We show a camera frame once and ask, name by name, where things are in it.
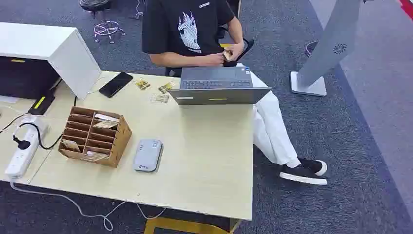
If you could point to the purple round object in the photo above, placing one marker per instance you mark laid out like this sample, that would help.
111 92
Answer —
309 48

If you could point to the beige printed card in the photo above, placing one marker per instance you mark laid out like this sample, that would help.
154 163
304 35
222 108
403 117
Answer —
71 146
105 124

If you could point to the person's right hand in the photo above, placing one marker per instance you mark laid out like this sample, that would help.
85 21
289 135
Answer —
215 59

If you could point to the wooden slotted card box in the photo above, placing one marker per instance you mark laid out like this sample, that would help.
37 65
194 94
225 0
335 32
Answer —
119 142

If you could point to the black smartphone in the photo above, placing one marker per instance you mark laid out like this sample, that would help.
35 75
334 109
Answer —
115 84

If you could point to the pale printed card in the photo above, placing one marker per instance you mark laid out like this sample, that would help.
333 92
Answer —
95 157

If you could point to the person's left hand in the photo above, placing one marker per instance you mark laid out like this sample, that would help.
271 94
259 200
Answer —
236 48

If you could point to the white cabinet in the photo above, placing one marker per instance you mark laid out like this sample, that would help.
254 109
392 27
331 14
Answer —
64 48

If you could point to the person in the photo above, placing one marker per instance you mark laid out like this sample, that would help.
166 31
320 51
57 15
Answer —
193 19

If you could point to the black box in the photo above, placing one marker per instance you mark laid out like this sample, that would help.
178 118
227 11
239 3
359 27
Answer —
22 77

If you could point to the stack of printed cards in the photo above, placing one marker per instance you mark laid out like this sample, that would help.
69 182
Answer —
227 55

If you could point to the grey kiosk stand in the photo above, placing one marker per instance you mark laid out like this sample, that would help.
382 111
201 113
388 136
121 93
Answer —
332 42

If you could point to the yellow wooden stool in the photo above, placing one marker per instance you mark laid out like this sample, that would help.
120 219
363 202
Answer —
180 226

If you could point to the black stool with chrome base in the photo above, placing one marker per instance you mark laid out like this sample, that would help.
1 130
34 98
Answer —
106 29

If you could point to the white power strip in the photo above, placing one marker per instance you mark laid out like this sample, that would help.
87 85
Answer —
22 158

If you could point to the grey laptop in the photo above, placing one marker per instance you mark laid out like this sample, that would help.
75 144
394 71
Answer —
216 87

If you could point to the white card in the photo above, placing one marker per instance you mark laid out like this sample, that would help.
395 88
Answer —
106 117

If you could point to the black device with yellow label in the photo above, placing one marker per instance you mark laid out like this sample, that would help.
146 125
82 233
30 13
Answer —
42 105

